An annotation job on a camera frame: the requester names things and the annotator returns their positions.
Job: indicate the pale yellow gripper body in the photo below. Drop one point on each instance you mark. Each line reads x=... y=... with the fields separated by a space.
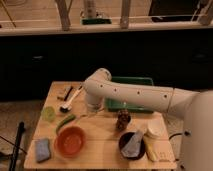
x=93 y=106

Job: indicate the small metal fork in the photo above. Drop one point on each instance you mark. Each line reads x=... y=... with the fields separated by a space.
x=87 y=115

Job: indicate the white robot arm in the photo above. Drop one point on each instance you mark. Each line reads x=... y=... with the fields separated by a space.
x=193 y=107

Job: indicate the dark brown bowl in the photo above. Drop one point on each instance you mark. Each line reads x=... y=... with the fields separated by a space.
x=124 y=140

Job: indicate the red bowl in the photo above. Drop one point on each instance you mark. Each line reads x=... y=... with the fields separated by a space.
x=70 y=141

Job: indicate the green plastic tray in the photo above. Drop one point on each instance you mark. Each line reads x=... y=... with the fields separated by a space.
x=113 y=105

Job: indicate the green pepper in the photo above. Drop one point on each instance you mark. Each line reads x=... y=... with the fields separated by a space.
x=64 y=122

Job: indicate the brown pine cone figure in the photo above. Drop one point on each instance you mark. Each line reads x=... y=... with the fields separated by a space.
x=123 y=119

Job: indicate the light green cup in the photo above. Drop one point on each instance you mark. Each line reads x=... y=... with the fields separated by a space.
x=48 y=114

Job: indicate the grey cloth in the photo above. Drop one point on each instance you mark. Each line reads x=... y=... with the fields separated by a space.
x=132 y=148

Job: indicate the blue sponge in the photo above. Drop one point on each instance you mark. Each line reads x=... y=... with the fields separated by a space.
x=42 y=151

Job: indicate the black pole stand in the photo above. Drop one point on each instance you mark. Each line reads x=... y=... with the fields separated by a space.
x=16 y=147

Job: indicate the green base background stand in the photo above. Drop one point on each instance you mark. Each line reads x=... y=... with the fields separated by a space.
x=90 y=16

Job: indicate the dark handled small tool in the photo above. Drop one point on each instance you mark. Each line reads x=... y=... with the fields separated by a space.
x=64 y=93

